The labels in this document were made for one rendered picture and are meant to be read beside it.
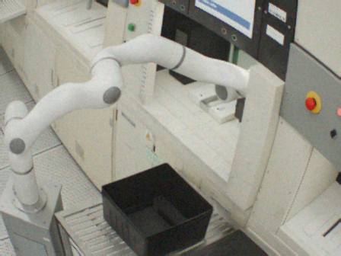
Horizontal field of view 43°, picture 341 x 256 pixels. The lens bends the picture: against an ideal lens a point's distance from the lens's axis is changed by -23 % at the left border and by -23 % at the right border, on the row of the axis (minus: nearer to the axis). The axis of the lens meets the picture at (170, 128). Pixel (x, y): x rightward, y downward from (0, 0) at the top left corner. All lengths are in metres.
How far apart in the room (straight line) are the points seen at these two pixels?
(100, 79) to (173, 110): 0.72
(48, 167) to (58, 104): 1.62
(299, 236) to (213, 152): 0.60
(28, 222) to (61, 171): 1.35
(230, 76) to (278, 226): 0.57
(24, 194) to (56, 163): 1.40
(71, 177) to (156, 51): 1.68
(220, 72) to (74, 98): 0.47
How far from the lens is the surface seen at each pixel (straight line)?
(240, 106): 2.06
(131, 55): 1.59
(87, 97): 1.58
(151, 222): 1.88
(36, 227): 1.88
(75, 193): 3.04
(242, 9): 1.59
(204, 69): 1.68
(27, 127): 1.62
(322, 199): 1.97
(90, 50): 2.67
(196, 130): 2.14
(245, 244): 1.73
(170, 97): 2.30
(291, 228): 1.81
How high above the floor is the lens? 2.17
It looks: 38 degrees down
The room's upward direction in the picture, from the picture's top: 7 degrees clockwise
